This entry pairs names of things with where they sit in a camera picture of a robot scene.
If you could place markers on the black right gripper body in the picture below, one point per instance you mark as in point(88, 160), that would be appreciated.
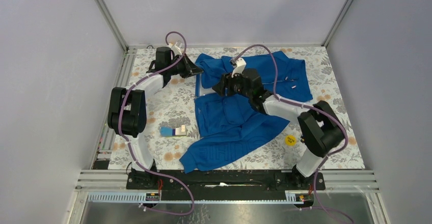
point(239, 88)

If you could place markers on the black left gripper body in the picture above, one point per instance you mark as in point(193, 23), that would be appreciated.
point(178, 67)

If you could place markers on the blue zip-up jacket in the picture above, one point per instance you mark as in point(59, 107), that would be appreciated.
point(230, 128)

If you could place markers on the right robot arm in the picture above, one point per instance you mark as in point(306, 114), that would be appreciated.
point(321, 129)

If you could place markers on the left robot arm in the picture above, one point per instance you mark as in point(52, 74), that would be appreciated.
point(127, 114)

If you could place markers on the blue white striped block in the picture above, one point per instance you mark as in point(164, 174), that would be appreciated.
point(171, 132)

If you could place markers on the yellow round sticker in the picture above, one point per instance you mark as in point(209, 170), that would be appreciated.
point(290, 140)

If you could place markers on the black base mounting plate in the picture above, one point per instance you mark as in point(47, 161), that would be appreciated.
point(224, 185)

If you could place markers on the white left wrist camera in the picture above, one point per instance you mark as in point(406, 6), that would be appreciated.
point(177, 48)

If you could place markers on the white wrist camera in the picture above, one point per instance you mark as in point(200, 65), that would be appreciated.
point(239, 65)
point(177, 48)

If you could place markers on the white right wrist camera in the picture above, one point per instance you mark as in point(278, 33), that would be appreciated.
point(239, 65)

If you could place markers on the aluminium frame rail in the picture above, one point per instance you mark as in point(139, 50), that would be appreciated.
point(155, 198)

